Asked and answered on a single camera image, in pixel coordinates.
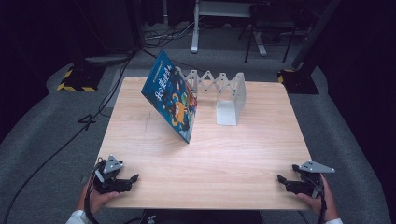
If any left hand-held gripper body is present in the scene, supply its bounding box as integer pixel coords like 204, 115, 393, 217
92, 154, 133, 195

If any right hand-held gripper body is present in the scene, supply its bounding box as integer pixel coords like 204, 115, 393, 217
291, 160, 336, 199

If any blue cartoon picture book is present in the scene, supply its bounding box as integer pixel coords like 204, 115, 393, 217
140, 49, 199, 145

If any white extendable bookend rack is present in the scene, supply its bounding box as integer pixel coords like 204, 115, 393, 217
175, 65, 248, 127

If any person's left hand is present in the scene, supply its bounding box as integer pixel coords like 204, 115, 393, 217
76, 181, 121, 217

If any person's right hand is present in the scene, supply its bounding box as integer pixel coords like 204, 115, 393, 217
295, 175, 340, 222

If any person's left white sleeve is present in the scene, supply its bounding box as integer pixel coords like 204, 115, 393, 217
64, 209, 93, 224

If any person's dark clothing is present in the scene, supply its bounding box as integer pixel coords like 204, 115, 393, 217
124, 209, 263, 224

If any striped-edge black stand base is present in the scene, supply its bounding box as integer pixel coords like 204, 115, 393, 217
56, 63, 106, 93
277, 68, 320, 95

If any dark slanted stand pole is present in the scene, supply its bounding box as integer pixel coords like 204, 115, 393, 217
291, 0, 343, 70

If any black chair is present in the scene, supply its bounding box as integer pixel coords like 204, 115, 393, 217
237, 2, 298, 64

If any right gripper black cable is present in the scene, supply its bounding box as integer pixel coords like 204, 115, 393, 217
306, 175, 329, 224

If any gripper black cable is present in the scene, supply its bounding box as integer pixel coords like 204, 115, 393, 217
306, 175, 329, 224
83, 157, 106, 224

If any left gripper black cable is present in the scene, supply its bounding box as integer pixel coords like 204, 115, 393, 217
83, 157, 106, 224

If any long black floor cable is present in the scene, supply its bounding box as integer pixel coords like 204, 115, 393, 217
0, 50, 136, 224

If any bundle of floor cables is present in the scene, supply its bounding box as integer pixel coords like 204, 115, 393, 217
141, 18, 204, 49

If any white desk frame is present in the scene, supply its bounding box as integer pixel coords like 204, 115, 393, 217
190, 0, 269, 57

